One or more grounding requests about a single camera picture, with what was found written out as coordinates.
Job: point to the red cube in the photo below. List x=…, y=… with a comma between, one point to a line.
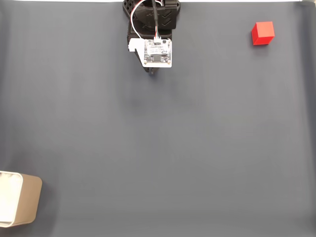
x=264, y=30

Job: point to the beige box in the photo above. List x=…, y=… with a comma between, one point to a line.
x=27, y=197

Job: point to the grey table mat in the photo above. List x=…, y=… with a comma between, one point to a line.
x=158, y=148

